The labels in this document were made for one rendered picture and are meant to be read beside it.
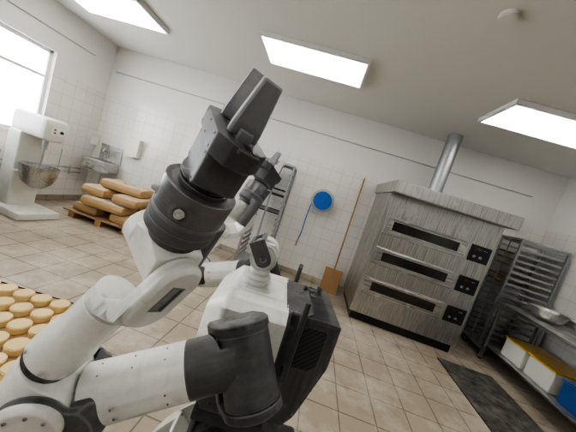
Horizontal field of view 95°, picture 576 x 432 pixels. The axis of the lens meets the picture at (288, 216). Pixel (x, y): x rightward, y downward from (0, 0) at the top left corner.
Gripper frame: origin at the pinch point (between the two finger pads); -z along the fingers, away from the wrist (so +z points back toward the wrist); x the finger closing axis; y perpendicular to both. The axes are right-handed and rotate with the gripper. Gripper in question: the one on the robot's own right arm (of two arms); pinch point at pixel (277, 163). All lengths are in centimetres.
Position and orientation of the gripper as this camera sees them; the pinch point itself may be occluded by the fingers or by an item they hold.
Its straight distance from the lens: 100.0
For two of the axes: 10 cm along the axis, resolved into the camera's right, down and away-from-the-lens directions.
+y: -7.7, -4.4, 4.7
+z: -5.7, 8.0, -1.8
